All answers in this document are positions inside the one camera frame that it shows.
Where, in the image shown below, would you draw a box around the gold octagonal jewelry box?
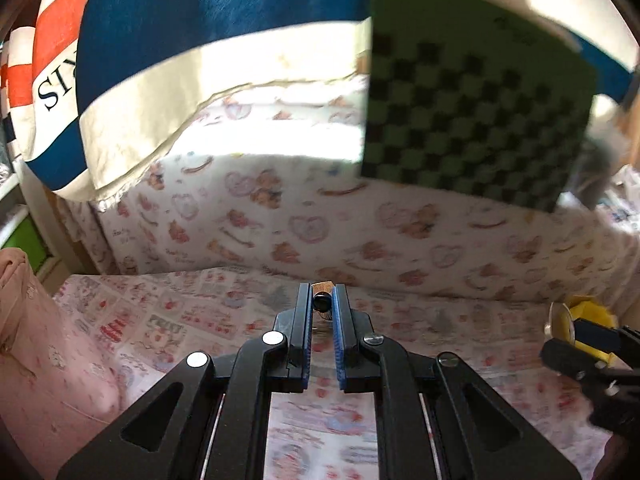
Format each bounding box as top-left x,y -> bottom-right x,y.
544,296 -> 620,366

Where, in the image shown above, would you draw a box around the pink blanket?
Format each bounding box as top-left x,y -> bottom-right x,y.
1,248 -> 120,479

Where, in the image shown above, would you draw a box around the bear print cloth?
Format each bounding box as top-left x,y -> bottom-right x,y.
58,77 -> 639,313

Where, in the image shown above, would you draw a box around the green checkered tissue box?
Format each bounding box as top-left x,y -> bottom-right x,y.
360,0 -> 597,212

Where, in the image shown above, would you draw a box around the striped curtain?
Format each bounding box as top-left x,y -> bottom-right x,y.
4,0 -> 631,202

